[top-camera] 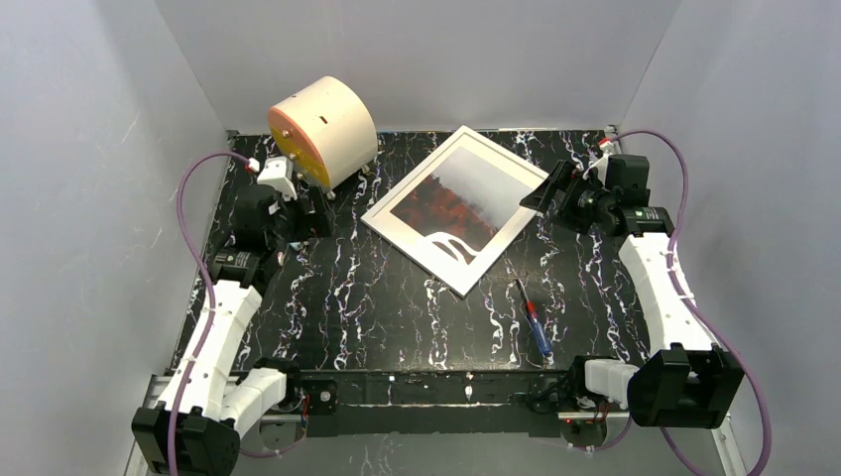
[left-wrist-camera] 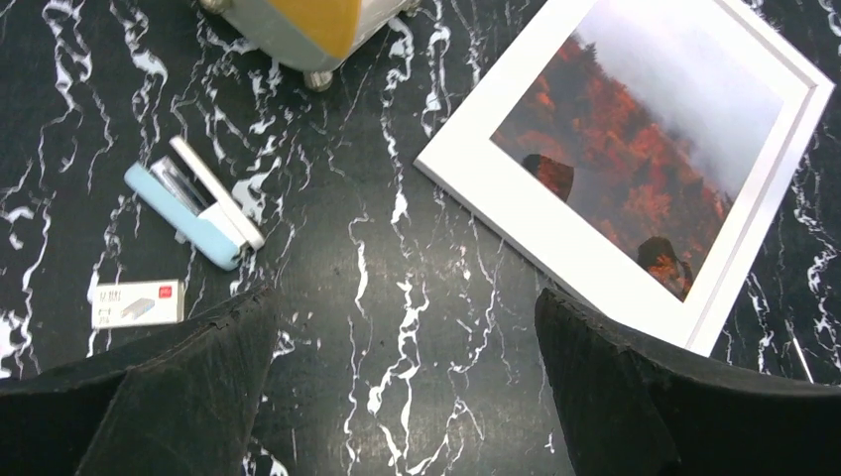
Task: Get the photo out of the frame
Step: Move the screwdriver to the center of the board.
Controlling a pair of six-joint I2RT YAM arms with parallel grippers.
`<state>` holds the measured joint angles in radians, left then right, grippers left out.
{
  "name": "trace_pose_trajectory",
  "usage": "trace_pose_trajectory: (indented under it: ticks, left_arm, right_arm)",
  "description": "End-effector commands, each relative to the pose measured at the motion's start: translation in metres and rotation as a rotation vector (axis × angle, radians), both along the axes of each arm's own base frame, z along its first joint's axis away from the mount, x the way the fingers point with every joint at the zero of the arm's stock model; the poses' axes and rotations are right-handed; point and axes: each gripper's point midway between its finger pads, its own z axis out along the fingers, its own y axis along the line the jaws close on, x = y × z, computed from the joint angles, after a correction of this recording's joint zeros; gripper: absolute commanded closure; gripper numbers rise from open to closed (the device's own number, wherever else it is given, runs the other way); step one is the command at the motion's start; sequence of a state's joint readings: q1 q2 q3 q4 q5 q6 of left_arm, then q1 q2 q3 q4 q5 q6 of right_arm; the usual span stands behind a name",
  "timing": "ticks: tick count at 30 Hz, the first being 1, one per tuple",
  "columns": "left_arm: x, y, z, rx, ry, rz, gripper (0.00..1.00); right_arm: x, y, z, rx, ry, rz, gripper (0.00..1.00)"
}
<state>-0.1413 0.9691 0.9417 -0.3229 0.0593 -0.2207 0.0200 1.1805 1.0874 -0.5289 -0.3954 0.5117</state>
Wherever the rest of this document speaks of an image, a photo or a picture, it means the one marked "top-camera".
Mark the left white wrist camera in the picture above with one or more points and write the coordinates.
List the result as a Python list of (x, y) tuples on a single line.
[(278, 174)]

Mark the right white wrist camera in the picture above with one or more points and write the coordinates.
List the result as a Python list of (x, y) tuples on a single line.
[(599, 161)]

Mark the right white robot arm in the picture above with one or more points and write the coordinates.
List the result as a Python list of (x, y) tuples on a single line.
[(690, 380)]

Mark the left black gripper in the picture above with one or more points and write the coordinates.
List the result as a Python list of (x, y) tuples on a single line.
[(305, 209)]

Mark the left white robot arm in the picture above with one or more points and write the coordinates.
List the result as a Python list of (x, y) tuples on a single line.
[(198, 421)]

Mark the white picture frame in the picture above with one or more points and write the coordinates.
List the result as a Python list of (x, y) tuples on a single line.
[(458, 210)]

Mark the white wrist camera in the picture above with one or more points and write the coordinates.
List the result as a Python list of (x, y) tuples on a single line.
[(599, 161), (278, 174)]

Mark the blue red screwdriver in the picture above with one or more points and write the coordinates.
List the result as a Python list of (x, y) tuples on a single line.
[(534, 321)]

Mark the cylindrical beige drawer cabinet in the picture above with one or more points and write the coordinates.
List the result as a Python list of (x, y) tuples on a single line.
[(326, 131)]

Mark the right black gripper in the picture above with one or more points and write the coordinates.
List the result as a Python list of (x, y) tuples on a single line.
[(564, 193)]

